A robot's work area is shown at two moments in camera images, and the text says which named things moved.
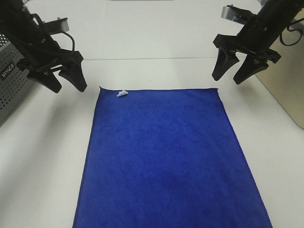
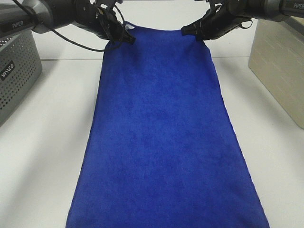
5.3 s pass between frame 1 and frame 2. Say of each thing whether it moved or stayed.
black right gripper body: moved
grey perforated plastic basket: stayed
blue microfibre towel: moved
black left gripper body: moved
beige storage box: stayed
